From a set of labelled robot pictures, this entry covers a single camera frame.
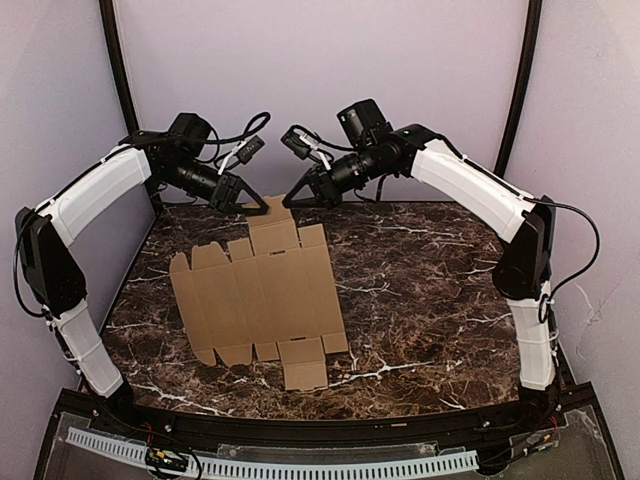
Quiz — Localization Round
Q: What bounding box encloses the right black frame post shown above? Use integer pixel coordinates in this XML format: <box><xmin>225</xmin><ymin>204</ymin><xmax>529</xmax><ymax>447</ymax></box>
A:
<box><xmin>493</xmin><ymin>0</ymin><xmax>543</xmax><ymax>179</ymax></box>

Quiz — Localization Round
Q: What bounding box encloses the small green circuit board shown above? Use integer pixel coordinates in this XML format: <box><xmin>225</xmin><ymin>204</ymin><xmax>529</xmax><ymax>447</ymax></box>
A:
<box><xmin>144</xmin><ymin>447</ymin><xmax>189</xmax><ymax>473</ymax></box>

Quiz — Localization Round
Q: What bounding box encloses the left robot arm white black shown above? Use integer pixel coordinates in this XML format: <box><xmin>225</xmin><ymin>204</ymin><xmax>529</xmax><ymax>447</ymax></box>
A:
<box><xmin>13</xmin><ymin>112</ymin><xmax>270</xmax><ymax>423</ymax></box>

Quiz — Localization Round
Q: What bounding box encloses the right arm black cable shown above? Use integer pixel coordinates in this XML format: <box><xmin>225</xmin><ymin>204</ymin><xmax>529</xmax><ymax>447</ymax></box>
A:
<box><xmin>537</xmin><ymin>202</ymin><xmax>600</xmax><ymax>326</ymax></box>

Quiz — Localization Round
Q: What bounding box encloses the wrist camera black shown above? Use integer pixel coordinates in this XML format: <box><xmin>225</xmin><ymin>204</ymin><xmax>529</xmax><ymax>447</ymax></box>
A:
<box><xmin>280</xmin><ymin>127</ymin><xmax>312</xmax><ymax>160</ymax></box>
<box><xmin>236</xmin><ymin>135</ymin><xmax>265</xmax><ymax>164</ymax></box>

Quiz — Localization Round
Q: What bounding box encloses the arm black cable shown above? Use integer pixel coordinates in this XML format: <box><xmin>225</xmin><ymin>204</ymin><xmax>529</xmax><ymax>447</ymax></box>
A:
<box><xmin>537</xmin><ymin>202</ymin><xmax>600</xmax><ymax>326</ymax></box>
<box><xmin>204</xmin><ymin>111</ymin><xmax>272</xmax><ymax>169</ymax></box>

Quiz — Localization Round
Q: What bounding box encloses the white slotted cable duct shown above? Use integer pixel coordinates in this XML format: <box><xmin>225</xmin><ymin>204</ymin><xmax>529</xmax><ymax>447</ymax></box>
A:
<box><xmin>65</xmin><ymin>427</ymin><xmax>479</xmax><ymax>479</ymax></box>

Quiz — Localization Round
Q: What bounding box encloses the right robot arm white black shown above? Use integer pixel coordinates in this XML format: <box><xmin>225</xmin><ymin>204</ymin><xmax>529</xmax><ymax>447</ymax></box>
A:
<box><xmin>281</xmin><ymin>99</ymin><xmax>559</xmax><ymax>430</ymax></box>

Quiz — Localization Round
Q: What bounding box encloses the left black frame post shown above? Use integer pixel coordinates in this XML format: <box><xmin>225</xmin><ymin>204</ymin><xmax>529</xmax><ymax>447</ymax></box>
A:
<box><xmin>98</xmin><ymin>0</ymin><xmax>139</xmax><ymax>133</ymax></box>

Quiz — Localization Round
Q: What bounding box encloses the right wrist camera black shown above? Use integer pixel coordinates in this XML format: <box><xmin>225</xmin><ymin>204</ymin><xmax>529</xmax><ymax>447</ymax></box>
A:
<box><xmin>280</xmin><ymin>127</ymin><xmax>312</xmax><ymax>160</ymax></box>

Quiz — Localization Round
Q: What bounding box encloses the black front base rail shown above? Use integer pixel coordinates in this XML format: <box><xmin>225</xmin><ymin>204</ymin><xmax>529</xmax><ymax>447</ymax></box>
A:
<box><xmin>76</xmin><ymin>396</ymin><xmax>559</xmax><ymax>450</ymax></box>

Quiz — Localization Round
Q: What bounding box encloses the brown cardboard box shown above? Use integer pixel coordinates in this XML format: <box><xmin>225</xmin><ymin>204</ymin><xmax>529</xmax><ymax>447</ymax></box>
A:
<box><xmin>169</xmin><ymin>197</ymin><xmax>349</xmax><ymax>391</ymax></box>

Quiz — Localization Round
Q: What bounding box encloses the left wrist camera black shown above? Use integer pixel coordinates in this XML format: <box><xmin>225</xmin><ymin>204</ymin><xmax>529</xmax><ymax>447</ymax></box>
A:
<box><xmin>236</xmin><ymin>135</ymin><xmax>265</xmax><ymax>164</ymax></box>

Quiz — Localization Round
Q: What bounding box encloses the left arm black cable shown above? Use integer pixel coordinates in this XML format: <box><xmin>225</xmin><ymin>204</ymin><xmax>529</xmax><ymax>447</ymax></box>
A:
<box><xmin>204</xmin><ymin>111</ymin><xmax>272</xmax><ymax>169</ymax></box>

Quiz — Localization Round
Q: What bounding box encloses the black frame post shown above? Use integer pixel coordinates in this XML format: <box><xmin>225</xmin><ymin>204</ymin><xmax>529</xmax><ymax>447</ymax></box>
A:
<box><xmin>493</xmin><ymin>0</ymin><xmax>543</xmax><ymax>179</ymax></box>
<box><xmin>98</xmin><ymin>0</ymin><xmax>139</xmax><ymax>133</ymax></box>

